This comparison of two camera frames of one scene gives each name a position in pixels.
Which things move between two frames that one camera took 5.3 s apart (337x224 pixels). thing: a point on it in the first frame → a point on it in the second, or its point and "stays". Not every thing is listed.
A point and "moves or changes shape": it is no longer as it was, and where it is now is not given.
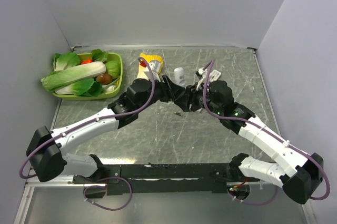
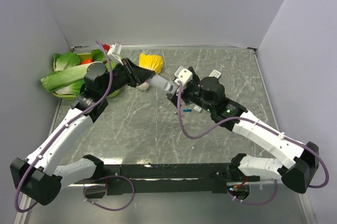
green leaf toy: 61,61 stays
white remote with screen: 214,75 stays
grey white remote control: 179,76 moves or changes shape
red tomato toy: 87,61 stays
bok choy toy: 86,87 stays
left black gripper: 167,88 → 136,75
